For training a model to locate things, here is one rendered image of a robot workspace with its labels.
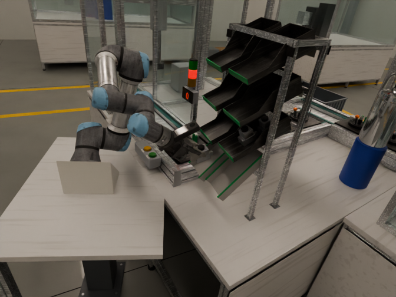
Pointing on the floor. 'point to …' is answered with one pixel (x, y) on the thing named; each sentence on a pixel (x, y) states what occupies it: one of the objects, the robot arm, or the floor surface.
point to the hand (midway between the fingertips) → (202, 149)
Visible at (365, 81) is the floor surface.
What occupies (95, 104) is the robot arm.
